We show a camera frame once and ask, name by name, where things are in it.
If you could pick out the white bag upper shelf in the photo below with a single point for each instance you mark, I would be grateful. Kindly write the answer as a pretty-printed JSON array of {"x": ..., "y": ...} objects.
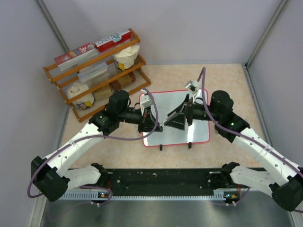
[{"x": 125, "y": 58}]

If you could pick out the clear plastic box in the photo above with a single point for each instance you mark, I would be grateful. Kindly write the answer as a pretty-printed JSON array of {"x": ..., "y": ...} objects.
[{"x": 92, "y": 71}]

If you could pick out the orange wooden shelf rack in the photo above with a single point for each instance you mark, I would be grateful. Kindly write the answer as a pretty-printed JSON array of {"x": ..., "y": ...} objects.
[{"x": 79, "y": 96}]

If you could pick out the brown block right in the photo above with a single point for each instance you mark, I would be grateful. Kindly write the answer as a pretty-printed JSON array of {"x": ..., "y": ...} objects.
[{"x": 123, "y": 81}]

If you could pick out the red white wrap box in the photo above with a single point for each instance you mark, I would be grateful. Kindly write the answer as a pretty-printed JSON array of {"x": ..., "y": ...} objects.
[{"x": 75, "y": 56}]

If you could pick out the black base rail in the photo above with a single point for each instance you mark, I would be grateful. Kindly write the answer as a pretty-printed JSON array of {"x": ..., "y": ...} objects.
[{"x": 164, "y": 182}]

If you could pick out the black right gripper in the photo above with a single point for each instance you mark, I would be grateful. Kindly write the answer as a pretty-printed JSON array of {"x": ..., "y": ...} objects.
[{"x": 189, "y": 107}]

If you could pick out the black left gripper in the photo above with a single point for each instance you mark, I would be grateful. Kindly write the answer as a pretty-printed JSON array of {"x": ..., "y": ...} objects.
[{"x": 145, "y": 125}]

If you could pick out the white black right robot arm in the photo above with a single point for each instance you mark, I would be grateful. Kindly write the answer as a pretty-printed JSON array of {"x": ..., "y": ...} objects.
[{"x": 282, "y": 179}]

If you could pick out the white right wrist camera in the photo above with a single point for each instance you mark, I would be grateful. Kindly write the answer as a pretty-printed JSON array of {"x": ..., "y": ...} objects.
[{"x": 193, "y": 87}]

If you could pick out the tan block left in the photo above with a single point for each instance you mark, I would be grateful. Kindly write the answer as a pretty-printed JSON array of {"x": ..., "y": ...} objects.
[{"x": 103, "y": 92}]

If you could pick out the pink framed whiteboard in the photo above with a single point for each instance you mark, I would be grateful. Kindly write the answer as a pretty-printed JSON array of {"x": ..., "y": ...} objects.
[{"x": 166, "y": 101}]

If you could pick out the red foil box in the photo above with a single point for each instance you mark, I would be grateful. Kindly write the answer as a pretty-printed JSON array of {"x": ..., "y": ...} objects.
[{"x": 112, "y": 40}]

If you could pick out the grey slotted cable duct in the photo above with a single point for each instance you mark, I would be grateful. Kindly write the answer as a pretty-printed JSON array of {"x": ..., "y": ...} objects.
[{"x": 102, "y": 195}]

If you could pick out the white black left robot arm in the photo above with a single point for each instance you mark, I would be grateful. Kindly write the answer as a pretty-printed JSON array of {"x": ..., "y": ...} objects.
[{"x": 53, "y": 176}]

